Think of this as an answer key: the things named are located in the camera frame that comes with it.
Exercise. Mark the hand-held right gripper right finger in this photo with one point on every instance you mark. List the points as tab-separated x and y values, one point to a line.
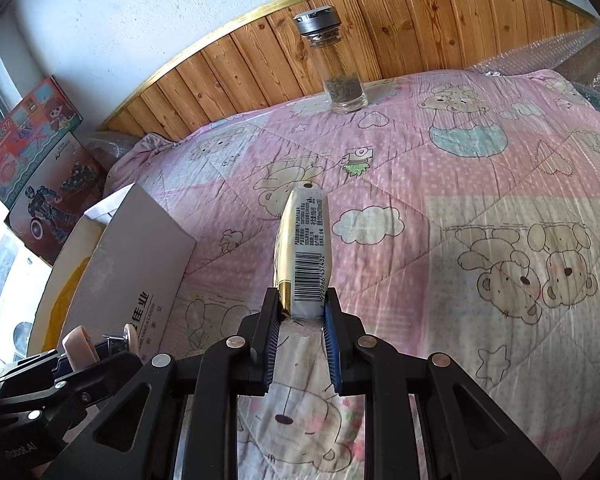
331	350

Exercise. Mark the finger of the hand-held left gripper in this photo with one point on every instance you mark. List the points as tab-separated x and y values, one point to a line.
25	366
80	385

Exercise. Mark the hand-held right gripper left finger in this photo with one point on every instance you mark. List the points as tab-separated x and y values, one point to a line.
271	345

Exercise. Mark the pale pink plastic gadget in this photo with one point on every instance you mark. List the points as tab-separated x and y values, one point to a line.
77	345

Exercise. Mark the white cardboard box yellow tape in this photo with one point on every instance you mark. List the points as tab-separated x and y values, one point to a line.
135	260

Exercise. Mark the robot figures toy box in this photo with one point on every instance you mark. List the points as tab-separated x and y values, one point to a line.
55	200

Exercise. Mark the pink printed blanket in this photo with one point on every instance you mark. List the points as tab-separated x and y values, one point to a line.
430	170

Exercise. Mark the cartoon girl toy box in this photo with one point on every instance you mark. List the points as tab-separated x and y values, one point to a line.
30	135

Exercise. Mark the clear bubble wrap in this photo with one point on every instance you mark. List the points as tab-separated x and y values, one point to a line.
555	52
105	147

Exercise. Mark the glass bottle metal lid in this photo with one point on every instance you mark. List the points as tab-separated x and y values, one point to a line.
337	75

